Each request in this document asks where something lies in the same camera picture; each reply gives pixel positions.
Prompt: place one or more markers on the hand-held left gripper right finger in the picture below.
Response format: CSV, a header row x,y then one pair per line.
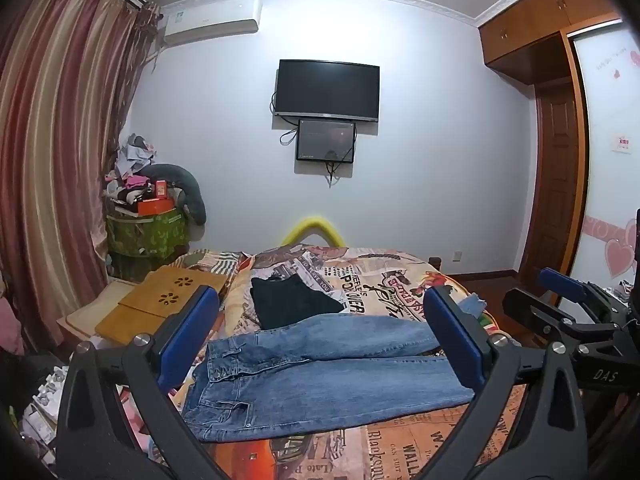
x,y
452,340

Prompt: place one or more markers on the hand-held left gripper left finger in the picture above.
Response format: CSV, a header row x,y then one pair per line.
x,y
192,340

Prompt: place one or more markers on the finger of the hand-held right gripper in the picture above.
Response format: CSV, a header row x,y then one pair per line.
x,y
535,312
562,285

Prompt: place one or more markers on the blue denim pants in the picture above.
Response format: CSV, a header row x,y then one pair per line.
x,y
325,375

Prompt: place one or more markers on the light blue cloth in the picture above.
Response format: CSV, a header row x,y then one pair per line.
x,y
472,305

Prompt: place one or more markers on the green striped cloth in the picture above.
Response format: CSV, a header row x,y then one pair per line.
x,y
492,325

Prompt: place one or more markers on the bamboo folding lap desk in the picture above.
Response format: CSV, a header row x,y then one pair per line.
x,y
170,290

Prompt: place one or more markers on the dark wooden bedpost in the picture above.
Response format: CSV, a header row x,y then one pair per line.
x,y
436,261

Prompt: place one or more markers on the newspaper printed blanket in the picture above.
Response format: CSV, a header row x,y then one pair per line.
x,y
380,280

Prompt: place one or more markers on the black garment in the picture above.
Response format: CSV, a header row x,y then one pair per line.
x,y
285,305

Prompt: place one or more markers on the green patterned storage box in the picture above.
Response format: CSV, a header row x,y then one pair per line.
x,y
160,237

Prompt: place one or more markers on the white heart-print wardrobe door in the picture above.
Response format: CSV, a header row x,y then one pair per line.
x,y
607,185

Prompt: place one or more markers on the beige flat board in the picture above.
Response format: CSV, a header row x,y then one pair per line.
x,y
85,315

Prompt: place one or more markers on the brown wooden door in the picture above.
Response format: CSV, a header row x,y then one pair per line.
x,y
552,175

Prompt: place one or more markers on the orange flat box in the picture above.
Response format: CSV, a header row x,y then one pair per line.
x,y
156,206

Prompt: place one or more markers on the grey plush pillow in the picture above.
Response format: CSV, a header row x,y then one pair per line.
x,y
192,195

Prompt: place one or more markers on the small red box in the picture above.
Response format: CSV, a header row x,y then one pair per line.
x,y
161,190

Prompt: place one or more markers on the small door sticker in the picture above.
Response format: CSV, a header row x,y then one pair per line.
x,y
623,143

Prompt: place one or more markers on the white clutter pile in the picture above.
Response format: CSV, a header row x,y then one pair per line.
x,y
45,410

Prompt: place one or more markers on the yellow foam arch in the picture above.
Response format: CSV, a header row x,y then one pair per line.
x,y
315,222

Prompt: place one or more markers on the pink cloth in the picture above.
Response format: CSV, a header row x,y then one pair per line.
x,y
10,315

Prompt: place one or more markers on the pile of mixed clothes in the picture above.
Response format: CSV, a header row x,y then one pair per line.
x,y
131,165

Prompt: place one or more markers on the small black monitor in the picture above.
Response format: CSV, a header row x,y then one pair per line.
x,y
325,139

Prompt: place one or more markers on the striped red beige curtain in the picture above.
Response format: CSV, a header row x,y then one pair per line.
x,y
50,135

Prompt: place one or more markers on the wooden overhead cabinet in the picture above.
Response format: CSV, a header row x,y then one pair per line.
x,y
540,20

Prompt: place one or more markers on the white air conditioner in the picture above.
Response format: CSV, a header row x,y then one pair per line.
x,y
212,17

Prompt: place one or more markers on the white wall socket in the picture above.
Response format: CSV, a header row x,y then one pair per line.
x,y
456,256

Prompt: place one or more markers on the black wall television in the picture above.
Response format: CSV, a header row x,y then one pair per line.
x,y
327,90

